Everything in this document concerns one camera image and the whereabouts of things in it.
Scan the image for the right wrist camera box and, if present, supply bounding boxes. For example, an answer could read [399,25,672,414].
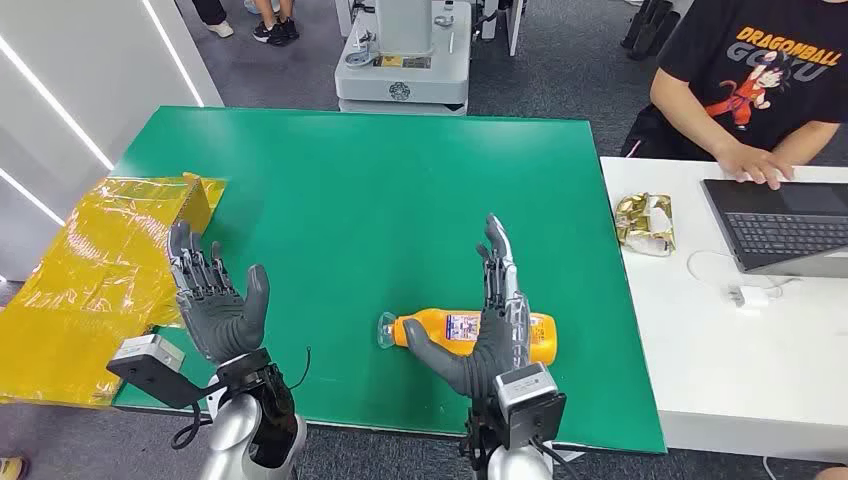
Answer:
[493,362,568,452]

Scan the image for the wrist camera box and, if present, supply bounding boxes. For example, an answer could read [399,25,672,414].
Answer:
[105,334,220,411]
[493,362,568,452]

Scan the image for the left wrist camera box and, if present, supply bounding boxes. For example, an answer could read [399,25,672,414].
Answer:
[105,334,220,411]

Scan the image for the green table mat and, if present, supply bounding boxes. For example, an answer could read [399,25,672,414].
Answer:
[112,105,667,455]

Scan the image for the white charger adapter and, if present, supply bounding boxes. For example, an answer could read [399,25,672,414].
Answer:
[728,284,770,311]

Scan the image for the crumpled gold wrapper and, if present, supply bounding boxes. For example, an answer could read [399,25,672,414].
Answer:
[614,192,678,258]

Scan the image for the dark grey laptop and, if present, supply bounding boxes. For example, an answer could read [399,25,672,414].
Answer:
[700,178,848,280]

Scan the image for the standing person with black shoes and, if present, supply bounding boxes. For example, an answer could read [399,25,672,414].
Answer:
[251,0,299,48]

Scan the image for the black stand legs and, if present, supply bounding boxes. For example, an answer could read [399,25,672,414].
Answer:
[620,0,682,62]

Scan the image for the orange juice bottle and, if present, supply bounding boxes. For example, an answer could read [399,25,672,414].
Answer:
[377,307,559,367]

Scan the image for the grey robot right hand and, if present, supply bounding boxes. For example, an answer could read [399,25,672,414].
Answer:
[402,213,533,399]

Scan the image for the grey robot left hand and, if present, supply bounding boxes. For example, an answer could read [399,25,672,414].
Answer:
[166,220,272,366]

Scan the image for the yellow film-wrapped cardboard box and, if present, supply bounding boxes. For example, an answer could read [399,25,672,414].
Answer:
[0,172,228,407]

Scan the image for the person's right hand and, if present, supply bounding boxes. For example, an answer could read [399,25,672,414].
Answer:
[718,144,795,191]

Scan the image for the white desk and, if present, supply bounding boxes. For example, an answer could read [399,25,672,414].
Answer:
[599,156,848,465]

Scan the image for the standing person with white shoe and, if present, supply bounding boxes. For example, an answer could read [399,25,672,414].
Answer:
[192,0,235,39]

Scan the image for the white charger cable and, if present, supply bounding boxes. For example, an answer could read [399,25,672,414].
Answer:
[686,249,803,301]

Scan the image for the white metal frame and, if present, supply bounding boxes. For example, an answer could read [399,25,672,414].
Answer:
[473,0,528,58]

